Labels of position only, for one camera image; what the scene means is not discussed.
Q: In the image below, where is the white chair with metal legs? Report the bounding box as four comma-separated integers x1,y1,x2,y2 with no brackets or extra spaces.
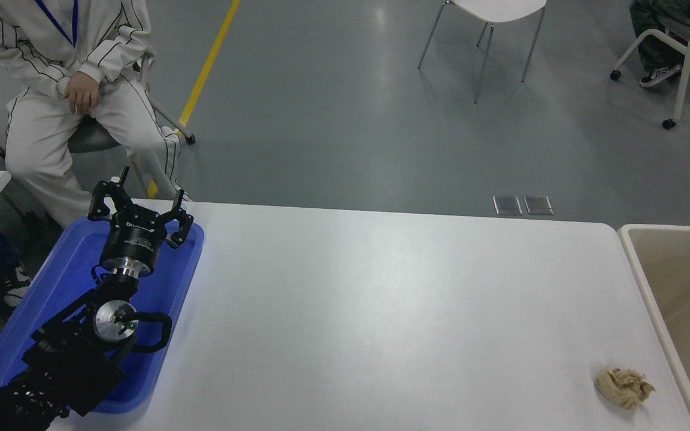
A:
417,0,547,104

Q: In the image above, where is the person's left hand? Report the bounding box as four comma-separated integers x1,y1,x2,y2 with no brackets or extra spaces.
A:
64,73,101,116

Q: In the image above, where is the white chair with casters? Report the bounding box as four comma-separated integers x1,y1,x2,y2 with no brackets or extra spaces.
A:
609,21,690,130

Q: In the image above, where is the crumpled tan paper ball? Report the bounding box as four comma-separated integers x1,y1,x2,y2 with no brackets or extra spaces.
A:
595,366,656,410

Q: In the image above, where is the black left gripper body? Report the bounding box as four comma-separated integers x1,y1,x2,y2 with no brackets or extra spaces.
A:
101,210,167,265

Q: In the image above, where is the metal floor plate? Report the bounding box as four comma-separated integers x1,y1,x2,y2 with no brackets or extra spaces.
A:
492,195,523,217
523,195,555,216

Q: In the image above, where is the large pale bin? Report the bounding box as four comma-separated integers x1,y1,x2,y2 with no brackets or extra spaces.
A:
618,224,690,431

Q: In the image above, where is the blue plastic tray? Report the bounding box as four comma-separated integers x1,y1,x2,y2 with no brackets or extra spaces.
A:
0,217,205,415

